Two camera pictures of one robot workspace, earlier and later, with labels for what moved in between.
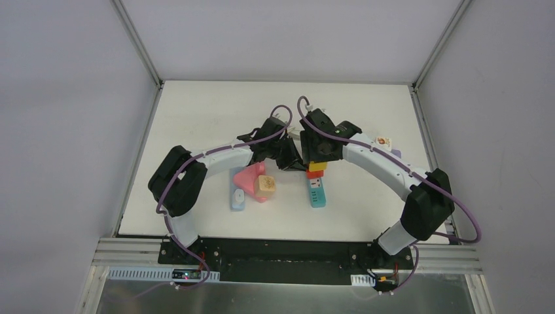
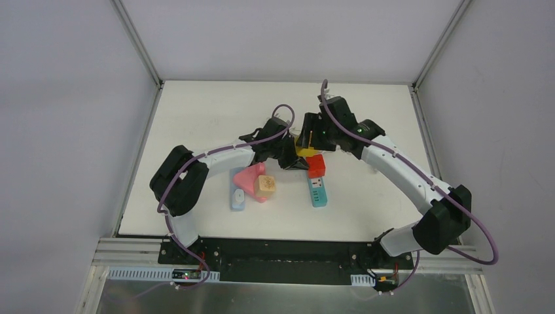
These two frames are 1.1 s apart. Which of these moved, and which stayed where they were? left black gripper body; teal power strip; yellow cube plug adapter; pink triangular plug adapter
Moved: yellow cube plug adapter
Stayed: teal power strip; pink triangular plug adapter; left black gripper body
